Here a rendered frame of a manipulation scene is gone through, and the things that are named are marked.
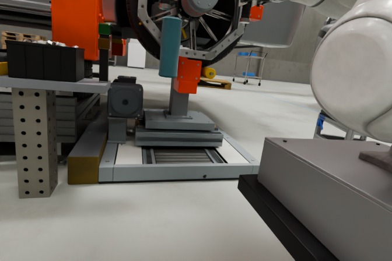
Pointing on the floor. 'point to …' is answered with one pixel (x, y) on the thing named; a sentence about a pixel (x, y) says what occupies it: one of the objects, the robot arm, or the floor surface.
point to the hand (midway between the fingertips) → (247, 2)
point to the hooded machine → (136, 55)
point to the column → (35, 141)
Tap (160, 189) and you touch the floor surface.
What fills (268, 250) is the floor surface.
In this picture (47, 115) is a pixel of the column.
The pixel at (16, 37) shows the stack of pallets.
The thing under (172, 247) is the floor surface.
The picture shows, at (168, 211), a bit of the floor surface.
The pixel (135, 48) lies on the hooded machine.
